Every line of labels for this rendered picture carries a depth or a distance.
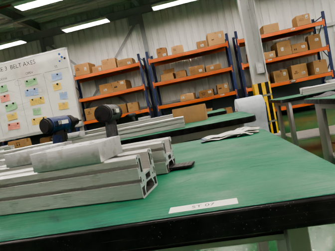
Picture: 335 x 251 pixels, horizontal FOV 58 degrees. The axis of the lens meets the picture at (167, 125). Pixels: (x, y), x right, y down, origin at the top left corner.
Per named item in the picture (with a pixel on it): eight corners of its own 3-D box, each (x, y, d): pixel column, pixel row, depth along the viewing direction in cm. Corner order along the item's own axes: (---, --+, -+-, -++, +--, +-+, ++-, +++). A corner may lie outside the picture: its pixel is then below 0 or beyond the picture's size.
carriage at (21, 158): (8, 177, 88) (3, 154, 88) (34, 168, 99) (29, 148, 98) (55, 169, 84) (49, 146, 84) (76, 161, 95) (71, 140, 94)
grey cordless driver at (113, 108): (102, 172, 100) (88, 107, 98) (120, 160, 119) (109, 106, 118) (124, 168, 98) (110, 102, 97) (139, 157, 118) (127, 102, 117)
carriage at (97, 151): (36, 186, 63) (29, 154, 63) (66, 172, 74) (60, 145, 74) (104, 176, 59) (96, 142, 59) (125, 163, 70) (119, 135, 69)
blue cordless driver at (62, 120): (47, 177, 111) (34, 120, 110) (83, 164, 129) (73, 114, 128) (62, 176, 108) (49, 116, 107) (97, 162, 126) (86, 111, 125)
